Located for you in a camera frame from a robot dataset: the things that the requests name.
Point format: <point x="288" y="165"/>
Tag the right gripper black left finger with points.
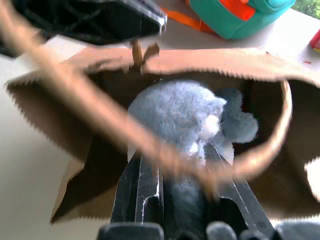
<point x="147" y="185"/>

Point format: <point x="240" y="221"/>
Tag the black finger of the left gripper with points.
<point x="100" y="20"/>

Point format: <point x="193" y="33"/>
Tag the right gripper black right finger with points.
<point x="240" y="207"/>

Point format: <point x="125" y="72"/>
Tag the blue-grey plush toy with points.
<point x="175" y="112"/>

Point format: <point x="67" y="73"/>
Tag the teal and orange backpack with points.
<point x="225" y="17"/>

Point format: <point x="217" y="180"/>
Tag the red and yellow toy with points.
<point x="316" y="42"/>

